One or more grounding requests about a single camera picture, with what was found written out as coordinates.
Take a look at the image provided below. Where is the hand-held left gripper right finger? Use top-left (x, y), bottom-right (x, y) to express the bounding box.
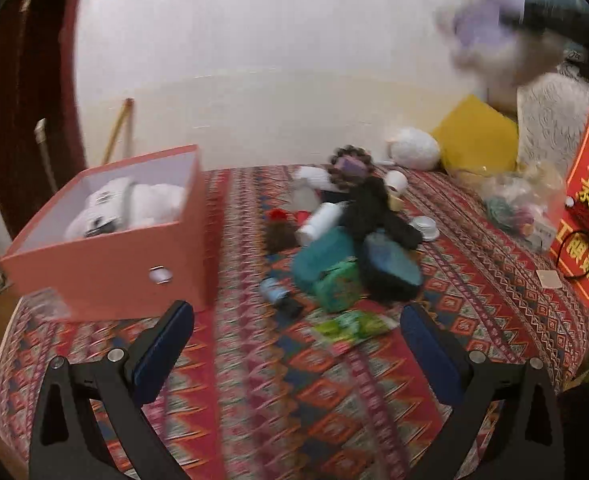
top-left (402, 302), bottom-right (568, 480)

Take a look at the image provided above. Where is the blue pouch with black zipper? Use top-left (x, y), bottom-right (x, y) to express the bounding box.
top-left (362, 230), bottom-right (424, 303)

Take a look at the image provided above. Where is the clear plastic bag of things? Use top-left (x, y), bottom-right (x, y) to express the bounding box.
top-left (482, 170), bottom-right (565, 253)

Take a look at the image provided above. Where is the white round plush ball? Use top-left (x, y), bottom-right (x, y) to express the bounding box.
top-left (389, 127), bottom-right (441, 170)

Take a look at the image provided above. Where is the white round lid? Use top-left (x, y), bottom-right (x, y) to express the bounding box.
top-left (409, 216), bottom-right (440, 242)

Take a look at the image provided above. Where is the white patterned pillow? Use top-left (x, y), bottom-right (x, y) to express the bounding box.
top-left (517, 72), bottom-right (589, 181)

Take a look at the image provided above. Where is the black cable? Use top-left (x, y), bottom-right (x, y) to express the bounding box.
top-left (557, 231), bottom-right (589, 281)

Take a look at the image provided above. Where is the green snack packet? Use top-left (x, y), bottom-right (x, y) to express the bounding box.
top-left (313, 310), bottom-right (395, 356)

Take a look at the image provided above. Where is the white plastic bottle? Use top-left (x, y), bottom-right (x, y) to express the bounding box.
top-left (294, 202), bottom-right (350, 247)

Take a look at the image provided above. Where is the yellow pillow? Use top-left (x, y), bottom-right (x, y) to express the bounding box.
top-left (432, 94), bottom-right (520, 176)

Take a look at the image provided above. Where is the white plush toy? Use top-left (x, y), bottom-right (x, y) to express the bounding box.
top-left (64, 176), bottom-right (186, 241)

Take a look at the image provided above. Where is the dark wooden door frame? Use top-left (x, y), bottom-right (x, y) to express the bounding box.
top-left (0, 0), bottom-right (88, 241)

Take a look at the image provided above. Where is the pink storage box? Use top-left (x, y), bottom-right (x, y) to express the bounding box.
top-left (0, 144), bottom-right (218, 322)

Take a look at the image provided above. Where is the small dark dropper bottle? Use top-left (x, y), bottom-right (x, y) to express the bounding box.
top-left (259, 277), bottom-right (303, 318)

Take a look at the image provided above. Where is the patterned red blanket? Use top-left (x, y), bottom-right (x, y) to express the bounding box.
top-left (0, 164), bottom-right (589, 480)

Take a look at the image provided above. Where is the white cloth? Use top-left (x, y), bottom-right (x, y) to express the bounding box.
top-left (294, 166), bottom-right (335, 192)

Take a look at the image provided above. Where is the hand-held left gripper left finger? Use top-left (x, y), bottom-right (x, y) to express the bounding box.
top-left (28, 300), bottom-right (195, 480)

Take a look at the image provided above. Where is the clear plastic bottle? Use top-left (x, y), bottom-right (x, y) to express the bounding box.
top-left (289, 185), bottom-right (325, 213)

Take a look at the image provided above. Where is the purple white soft item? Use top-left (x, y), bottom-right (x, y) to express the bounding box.
top-left (435, 0), bottom-right (565, 88)

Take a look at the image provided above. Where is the black dotted glove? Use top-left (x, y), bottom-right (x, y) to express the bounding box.
top-left (375, 219), bottom-right (425, 251)
top-left (342, 176), bottom-right (394, 241)

